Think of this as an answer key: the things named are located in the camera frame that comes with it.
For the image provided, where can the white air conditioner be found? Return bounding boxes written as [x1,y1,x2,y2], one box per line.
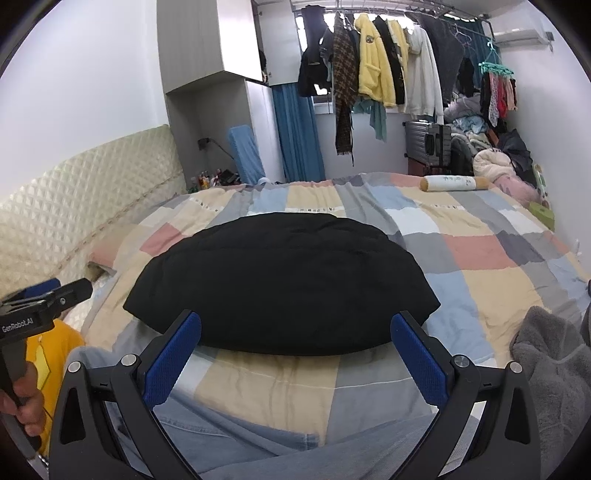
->
[494,29,555,47]

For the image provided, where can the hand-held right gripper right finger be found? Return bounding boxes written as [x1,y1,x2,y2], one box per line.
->
[390,310,542,480]

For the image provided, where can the pile of clothes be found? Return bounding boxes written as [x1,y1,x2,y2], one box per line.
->
[443,92,542,205]

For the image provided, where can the green clip hanger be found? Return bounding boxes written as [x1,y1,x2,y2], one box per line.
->
[478,39,516,77]

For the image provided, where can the black hanging garment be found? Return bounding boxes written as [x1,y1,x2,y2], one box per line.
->
[373,15,410,110]

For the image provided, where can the teal hanging garment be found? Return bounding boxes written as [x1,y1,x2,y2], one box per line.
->
[353,99,388,143]

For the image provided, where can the group of cosmetic bottles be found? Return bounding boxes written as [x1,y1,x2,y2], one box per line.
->
[187,170,222,191]

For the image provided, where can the pink pillow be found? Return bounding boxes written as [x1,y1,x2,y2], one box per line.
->
[88,224,144,280]

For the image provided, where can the blue curtain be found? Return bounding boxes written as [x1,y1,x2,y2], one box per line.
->
[272,84,327,184]

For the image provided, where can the white bolster pillow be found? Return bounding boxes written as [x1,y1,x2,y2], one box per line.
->
[420,174,491,193]

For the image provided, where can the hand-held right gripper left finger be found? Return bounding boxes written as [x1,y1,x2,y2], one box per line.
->
[47,310,202,480]

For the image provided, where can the yellow fleece jacket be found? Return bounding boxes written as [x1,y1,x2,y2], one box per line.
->
[353,13,399,108]

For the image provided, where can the black padded jacket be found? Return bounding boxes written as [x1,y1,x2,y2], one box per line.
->
[124,212,441,357]

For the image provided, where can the black hanging jacket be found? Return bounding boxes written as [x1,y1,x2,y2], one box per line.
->
[297,4,336,98]

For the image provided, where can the person's left hand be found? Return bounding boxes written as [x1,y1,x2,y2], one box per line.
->
[0,357,49,439]

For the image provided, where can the grey wardrobe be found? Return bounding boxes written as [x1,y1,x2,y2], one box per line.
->
[157,0,304,186]

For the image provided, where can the white hoodie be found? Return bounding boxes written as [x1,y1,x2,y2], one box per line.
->
[404,25,445,116]

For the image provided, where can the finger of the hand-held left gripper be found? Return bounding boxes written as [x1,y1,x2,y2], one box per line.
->
[47,277,94,312]
[19,278,62,299]

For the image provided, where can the grey fleece garment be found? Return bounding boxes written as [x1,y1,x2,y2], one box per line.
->
[510,305,591,480]

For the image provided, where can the green box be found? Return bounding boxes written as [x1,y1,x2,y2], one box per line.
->
[529,200,555,232]

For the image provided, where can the yellow garment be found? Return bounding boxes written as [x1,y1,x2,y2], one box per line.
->
[25,318,88,459]

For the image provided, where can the person's blue jeans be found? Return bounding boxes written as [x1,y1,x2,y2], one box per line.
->
[115,392,467,480]

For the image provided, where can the hanging socks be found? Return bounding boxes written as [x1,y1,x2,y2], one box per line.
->
[480,71,518,128]

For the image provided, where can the silver suitcase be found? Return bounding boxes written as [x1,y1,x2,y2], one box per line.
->
[404,120,452,176]

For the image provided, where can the cream quilted headboard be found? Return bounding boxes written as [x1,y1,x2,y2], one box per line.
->
[0,124,188,302]

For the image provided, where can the black charger cable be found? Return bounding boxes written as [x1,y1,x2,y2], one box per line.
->
[208,138,234,160]

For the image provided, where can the dark grey hanging garment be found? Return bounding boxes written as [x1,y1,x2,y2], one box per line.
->
[418,14,476,105]

